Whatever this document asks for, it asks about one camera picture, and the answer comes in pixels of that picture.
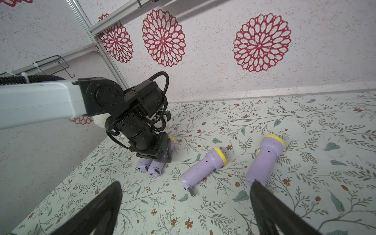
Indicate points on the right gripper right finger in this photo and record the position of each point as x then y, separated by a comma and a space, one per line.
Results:
273, 216

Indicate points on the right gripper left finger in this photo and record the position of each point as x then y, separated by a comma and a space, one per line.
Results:
98, 217

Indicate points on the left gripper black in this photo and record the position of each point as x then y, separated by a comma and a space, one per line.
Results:
143, 140

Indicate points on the purple flashlight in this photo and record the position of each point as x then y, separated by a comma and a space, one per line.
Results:
215, 159
143, 164
156, 168
271, 148

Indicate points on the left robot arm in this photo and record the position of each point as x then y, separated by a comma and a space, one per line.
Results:
139, 113

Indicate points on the black wire wall rack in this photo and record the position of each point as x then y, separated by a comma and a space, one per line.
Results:
48, 66

